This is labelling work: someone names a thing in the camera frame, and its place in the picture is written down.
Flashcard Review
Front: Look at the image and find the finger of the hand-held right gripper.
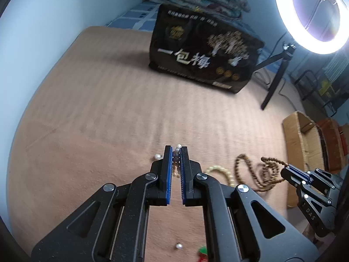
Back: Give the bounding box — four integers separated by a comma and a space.
285, 164, 315, 183
281, 169, 308, 189

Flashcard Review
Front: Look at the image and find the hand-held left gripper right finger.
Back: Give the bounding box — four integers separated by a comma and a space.
180, 146, 319, 262

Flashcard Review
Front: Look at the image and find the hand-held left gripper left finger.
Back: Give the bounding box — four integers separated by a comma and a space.
31, 145, 175, 262

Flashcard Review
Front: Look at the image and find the pearl bead bracelet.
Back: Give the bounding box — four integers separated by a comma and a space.
153, 143, 183, 181

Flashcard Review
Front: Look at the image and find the cardboard box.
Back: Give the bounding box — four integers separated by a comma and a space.
282, 111, 332, 209

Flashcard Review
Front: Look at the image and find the cream bead bracelet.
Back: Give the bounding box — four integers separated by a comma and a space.
204, 165, 236, 189

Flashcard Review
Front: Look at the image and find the brown wooden bead necklace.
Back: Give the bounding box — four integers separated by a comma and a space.
235, 154, 289, 194

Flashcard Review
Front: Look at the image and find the red strap wristwatch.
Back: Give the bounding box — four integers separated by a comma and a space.
197, 246, 209, 262

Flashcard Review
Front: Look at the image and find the orange cloth covered table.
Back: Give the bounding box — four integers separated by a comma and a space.
318, 119, 349, 171

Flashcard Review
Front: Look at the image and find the black tripod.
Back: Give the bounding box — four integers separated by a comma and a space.
255, 42, 298, 111

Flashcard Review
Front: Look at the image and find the black shoe rack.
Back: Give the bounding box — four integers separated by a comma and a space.
296, 69, 341, 115

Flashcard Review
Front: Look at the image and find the striped towel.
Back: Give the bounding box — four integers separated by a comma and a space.
324, 50, 348, 79

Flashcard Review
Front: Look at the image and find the black printed bag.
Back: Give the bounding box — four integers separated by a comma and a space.
149, 4, 265, 95

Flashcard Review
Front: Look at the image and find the blue checked bed sheet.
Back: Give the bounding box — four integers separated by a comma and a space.
105, 1, 165, 32

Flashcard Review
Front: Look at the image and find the black power cable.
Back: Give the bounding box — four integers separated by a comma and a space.
253, 69, 299, 110

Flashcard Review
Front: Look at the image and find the white ring light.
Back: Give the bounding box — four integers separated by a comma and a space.
274, 0, 349, 55

